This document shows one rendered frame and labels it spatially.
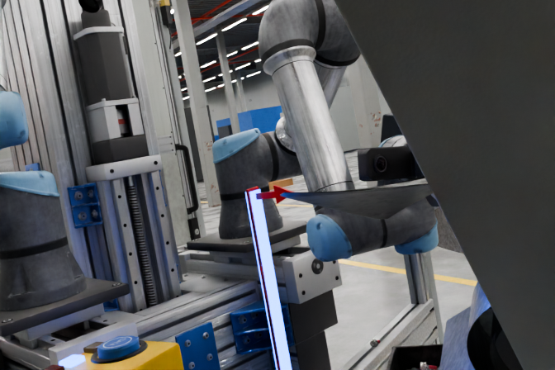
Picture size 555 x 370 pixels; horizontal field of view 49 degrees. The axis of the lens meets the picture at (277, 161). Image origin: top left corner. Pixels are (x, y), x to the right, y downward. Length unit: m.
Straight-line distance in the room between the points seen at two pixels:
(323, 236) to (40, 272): 0.49
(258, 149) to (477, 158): 1.08
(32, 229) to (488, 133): 0.91
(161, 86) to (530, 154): 2.58
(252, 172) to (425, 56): 1.11
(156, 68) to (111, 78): 1.53
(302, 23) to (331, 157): 0.24
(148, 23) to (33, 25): 1.53
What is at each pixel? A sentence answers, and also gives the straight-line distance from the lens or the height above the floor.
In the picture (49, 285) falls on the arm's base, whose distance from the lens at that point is 1.12.
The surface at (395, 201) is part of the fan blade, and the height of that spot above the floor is 1.15.
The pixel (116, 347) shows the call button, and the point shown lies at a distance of 0.63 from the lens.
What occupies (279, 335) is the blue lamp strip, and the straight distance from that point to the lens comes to 0.83.
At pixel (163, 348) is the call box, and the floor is 1.07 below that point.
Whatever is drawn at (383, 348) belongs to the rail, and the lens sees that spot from 1.11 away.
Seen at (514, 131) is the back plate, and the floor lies 1.24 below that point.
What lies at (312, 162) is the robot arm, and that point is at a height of 1.20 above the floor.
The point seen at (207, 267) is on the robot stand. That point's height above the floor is 0.97.
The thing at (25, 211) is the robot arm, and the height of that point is 1.20.
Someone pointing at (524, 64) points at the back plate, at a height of 1.27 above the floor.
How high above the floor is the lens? 1.26
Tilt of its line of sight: 3 degrees down
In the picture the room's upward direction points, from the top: 10 degrees counter-clockwise
